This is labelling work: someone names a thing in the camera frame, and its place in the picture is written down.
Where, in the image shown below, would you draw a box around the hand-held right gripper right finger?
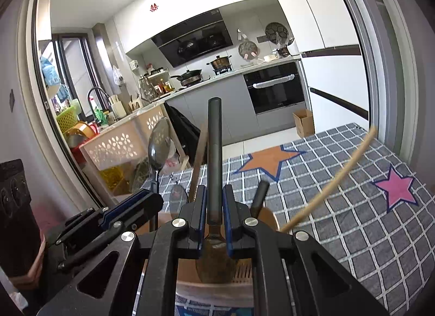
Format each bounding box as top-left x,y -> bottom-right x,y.
222,184 -> 390,316

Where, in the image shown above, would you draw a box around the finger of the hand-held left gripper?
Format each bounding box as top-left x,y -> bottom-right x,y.
102,189 -> 157,228
109,194 -> 164,233

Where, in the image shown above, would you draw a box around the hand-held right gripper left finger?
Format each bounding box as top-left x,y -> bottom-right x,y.
37,185 -> 207,316

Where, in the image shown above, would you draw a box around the black-handled metal spoon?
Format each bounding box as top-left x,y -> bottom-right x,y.
169,185 -> 189,215
148,117 -> 171,194
195,98 -> 237,284

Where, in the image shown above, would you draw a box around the black-handled metal utensil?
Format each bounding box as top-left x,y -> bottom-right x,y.
250,180 -> 270,218

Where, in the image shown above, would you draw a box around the beige plastic utensil holder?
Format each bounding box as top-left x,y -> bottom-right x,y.
136,205 -> 281,306

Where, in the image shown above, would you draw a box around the beige flower-hole storage cart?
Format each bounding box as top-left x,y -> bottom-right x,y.
79,104 -> 191,198

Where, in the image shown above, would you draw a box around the black device with round knobs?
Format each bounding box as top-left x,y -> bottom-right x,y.
0,159 -> 36,279

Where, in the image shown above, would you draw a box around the black jacket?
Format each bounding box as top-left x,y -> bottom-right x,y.
165,105 -> 201,164

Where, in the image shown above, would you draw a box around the orange plastic basin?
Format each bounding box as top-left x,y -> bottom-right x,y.
64,122 -> 97,140

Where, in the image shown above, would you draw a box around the grey lower cabinets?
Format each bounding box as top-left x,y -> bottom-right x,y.
165,75 -> 262,147

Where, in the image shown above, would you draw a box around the yellow plastic basket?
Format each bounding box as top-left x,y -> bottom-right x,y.
56,105 -> 80,130

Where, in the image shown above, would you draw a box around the grey checked star tablecloth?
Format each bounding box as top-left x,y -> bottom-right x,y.
158,122 -> 435,316

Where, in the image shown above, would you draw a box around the cardboard box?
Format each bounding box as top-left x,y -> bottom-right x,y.
293,109 -> 315,138

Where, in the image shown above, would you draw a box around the kitchen faucet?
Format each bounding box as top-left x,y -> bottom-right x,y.
87,87 -> 111,120

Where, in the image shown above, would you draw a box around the black built-in oven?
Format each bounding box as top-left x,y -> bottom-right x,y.
243,61 -> 306,115

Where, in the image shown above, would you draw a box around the black wok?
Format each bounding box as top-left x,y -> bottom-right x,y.
170,69 -> 203,84

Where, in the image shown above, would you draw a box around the steel pot with lid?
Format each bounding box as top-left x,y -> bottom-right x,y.
207,54 -> 232,70

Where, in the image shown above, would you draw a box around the blue hanging towel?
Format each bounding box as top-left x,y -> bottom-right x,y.
40,56 -> 69,99

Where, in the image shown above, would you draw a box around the black range hood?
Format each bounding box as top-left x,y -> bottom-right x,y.
151,8 -> 234,68

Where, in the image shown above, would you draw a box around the round metal steamer rack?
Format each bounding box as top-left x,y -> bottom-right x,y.
238,41 -> 259,59

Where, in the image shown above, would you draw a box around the white refrigerator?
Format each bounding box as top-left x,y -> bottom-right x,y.
267,0 -> 371,138

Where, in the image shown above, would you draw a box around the round dark divided tray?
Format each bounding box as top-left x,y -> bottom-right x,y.
265,22 -> 289,43

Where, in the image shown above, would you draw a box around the white upper cabinets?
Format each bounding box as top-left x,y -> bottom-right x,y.
114,0 -> 269,53

